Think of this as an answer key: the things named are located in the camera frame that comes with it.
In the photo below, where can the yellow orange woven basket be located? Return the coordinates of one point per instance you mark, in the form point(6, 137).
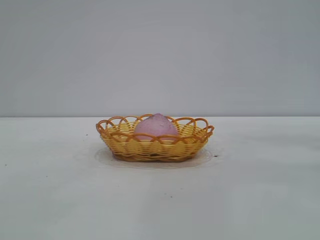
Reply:
point(155, 151)

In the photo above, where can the pink peach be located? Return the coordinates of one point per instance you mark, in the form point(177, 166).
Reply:
point(156, 127)

